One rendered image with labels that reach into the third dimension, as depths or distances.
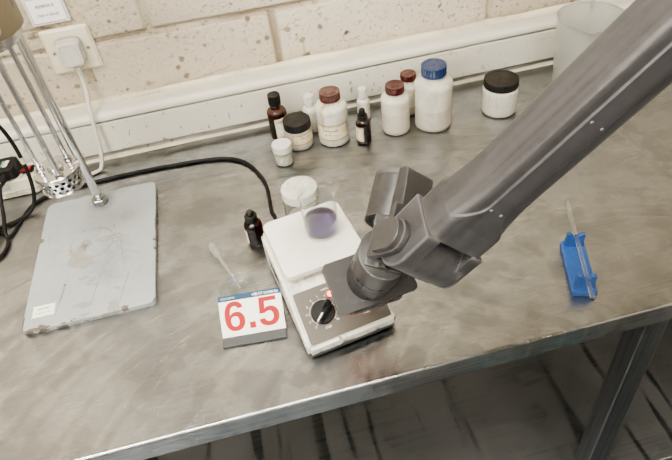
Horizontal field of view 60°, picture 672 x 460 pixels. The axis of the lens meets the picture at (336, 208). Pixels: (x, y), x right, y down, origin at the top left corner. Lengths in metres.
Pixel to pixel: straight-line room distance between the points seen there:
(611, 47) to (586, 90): 0.03
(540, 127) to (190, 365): 0.57
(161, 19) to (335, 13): 0.33
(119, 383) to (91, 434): 0.07
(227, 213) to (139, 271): 0.18
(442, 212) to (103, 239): 0.69
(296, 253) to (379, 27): 0.58
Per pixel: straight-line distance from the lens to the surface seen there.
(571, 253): 0.94
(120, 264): 1.01
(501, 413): 1.54
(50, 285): 1.04
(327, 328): 0.80
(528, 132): 0.50
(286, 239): 0.85
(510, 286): 0.89
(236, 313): 0.86
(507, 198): 0.51
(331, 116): 1.10
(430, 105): 1.13
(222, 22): 1.18
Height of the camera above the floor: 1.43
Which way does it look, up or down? 42 degrees down
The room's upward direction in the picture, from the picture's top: 8 degrees counter-clockwise
